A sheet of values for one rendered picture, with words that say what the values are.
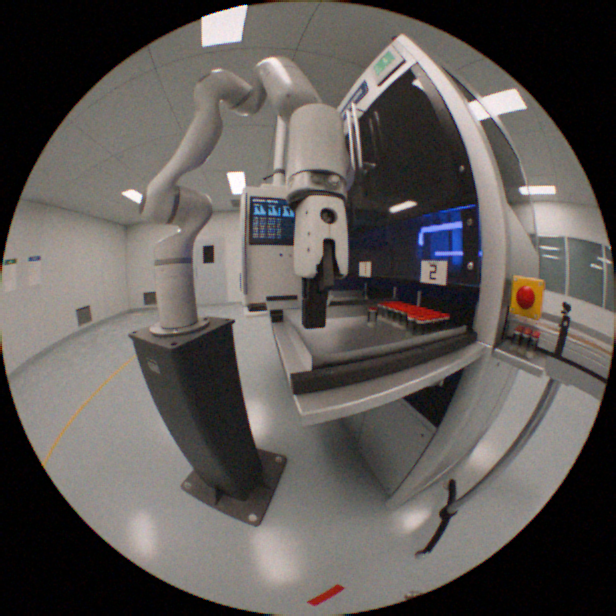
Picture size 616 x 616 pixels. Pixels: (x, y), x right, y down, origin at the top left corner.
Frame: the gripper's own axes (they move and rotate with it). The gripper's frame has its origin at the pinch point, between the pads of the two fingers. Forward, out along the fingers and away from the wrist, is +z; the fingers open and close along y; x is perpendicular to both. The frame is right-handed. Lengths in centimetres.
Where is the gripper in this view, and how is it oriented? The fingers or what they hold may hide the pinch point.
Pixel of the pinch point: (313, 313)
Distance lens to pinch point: 25.5
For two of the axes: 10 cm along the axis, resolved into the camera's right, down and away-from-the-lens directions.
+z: -0.2, 9.8, 2.2
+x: -9.6, 0.4, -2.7
